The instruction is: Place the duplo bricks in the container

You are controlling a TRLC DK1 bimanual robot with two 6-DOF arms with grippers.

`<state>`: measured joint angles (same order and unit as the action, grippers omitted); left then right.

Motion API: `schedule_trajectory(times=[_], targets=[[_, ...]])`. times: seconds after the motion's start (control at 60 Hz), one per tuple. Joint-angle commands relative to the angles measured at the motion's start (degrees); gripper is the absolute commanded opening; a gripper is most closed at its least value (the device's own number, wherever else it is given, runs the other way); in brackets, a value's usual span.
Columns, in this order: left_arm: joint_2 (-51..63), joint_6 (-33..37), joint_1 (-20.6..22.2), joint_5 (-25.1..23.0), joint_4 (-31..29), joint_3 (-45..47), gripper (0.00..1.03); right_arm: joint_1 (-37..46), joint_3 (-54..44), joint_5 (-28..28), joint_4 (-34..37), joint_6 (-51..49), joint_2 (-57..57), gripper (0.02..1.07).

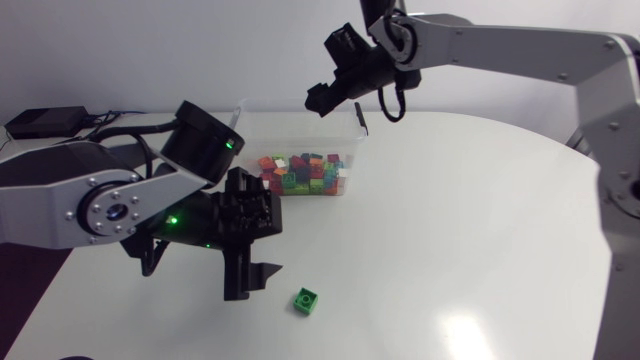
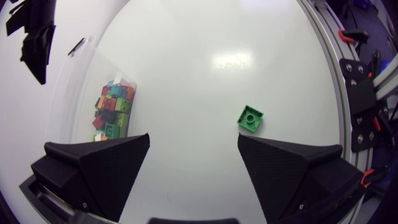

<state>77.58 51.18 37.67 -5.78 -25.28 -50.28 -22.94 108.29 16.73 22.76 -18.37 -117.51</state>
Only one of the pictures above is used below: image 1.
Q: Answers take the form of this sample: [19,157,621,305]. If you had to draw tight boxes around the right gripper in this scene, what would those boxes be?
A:
[304,46,402,119]

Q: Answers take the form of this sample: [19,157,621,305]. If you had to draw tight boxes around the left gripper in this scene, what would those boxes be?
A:
[149,190,284,302]

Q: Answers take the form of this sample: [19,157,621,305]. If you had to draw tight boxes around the clear plastic container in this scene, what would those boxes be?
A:
[230,97,370,197]

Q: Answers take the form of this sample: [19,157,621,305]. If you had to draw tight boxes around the pile of toy bricks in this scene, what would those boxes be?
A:
[256,152,351,197]

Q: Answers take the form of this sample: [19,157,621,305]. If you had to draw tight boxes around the green toy brick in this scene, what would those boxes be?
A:
[292,287,320,316]

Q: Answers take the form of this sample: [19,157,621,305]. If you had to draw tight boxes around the black power brick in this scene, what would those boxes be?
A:
[4,105,91,140]

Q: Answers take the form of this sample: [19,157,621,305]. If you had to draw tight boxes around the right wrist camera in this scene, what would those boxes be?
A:
[323,22,374,69]

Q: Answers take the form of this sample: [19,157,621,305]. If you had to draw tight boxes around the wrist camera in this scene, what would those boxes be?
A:
[323,22,374,69]
[224,166,269,201]

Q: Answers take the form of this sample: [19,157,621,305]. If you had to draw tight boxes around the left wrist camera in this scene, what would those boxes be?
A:
[224,166,269,201]

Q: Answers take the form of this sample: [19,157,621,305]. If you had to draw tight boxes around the black cable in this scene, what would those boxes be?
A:
[82,112,122,134]

